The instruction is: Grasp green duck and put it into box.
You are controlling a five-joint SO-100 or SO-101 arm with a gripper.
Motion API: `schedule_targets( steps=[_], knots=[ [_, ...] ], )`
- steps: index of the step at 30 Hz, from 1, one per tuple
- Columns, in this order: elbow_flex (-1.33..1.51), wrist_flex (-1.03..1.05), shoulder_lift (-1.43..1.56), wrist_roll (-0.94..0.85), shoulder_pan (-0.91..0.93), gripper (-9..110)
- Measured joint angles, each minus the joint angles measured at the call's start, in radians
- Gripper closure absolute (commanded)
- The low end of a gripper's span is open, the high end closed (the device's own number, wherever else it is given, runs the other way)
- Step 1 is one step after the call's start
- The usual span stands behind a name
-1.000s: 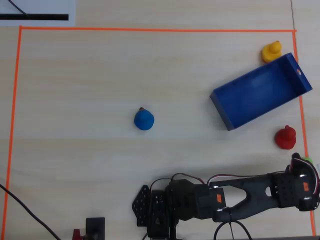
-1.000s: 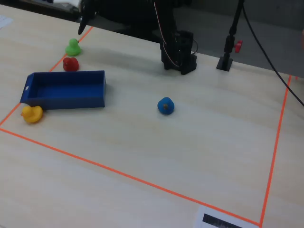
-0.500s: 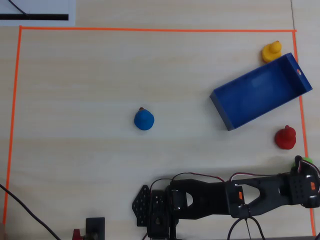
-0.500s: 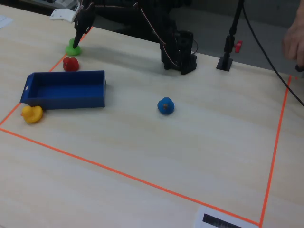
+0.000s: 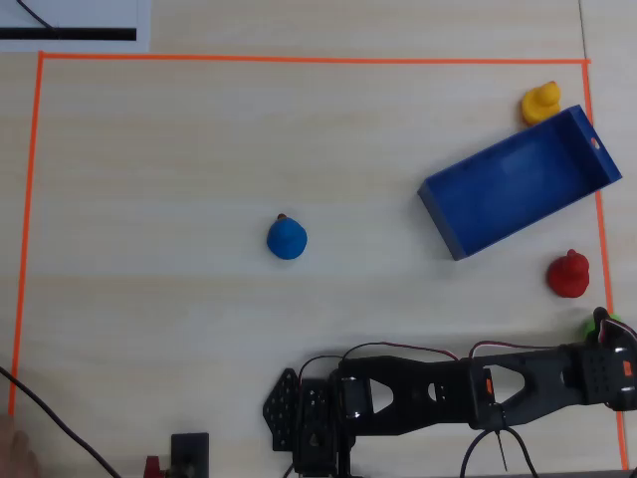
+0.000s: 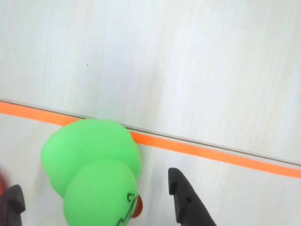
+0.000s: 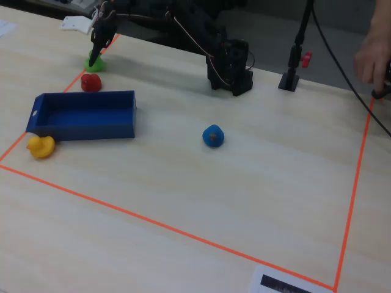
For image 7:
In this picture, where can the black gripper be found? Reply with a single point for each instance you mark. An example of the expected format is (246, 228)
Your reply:
(102, 36)

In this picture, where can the green rubber duck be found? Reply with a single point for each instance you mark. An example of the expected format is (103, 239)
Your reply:
(98, 64)

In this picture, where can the person's forearm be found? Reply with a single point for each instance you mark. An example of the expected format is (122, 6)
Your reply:
(382, 9)

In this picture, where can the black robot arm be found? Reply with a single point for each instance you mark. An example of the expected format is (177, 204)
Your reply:
(226, 64)

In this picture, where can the red rubber duck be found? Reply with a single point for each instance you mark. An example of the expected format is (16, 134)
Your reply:
(91, 83)

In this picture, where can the blue open box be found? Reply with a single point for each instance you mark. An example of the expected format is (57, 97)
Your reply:
(85, 123)

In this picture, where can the yellow rubber duck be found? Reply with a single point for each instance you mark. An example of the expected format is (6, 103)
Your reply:
(41, 148)

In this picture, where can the blue rubber duck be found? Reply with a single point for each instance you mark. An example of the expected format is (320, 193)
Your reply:
(213, 137)

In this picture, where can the person's bare hand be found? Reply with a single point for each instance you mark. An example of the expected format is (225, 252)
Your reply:
(371, 58)

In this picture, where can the orange tape strip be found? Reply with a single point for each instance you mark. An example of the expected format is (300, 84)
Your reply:
(355, 186)
(171, 227)
(73, 81)

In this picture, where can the red clamp knob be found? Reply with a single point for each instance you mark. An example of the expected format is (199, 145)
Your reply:
(306, 59)

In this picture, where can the white label with black bar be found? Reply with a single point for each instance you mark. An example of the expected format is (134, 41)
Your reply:
(284, 282)

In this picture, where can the white plastic bracket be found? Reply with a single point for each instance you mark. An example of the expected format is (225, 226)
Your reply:
(78, 23)

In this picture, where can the black camera stand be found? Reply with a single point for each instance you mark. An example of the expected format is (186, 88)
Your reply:
(292, 65)

